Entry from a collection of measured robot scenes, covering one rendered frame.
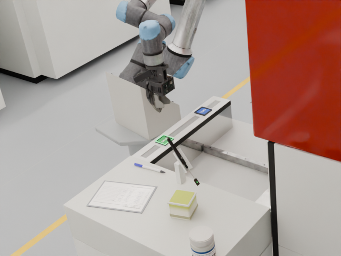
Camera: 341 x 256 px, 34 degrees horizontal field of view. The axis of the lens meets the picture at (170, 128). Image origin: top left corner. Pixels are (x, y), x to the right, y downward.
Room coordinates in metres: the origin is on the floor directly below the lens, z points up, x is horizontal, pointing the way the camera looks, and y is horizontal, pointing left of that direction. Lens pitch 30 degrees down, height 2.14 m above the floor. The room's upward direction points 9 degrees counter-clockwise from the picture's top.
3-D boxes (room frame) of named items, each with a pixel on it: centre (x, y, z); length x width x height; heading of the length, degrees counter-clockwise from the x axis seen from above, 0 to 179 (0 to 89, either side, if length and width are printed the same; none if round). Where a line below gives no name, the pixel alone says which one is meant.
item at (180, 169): (1.61, -0.02, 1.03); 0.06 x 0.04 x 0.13; 46
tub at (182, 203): (1.44, 0.00, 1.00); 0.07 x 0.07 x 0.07; 63
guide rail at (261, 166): (1.84, -0.31, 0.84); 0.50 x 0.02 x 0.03; 46
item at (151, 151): (2.01, -0.06, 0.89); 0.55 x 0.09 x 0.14; 136
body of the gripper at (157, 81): (1.90, 0.02, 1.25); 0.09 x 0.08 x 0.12; 46
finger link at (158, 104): (1.89, 0.03, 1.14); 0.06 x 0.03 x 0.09; 46
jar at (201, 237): (1.23, -0.04, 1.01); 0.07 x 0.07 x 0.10
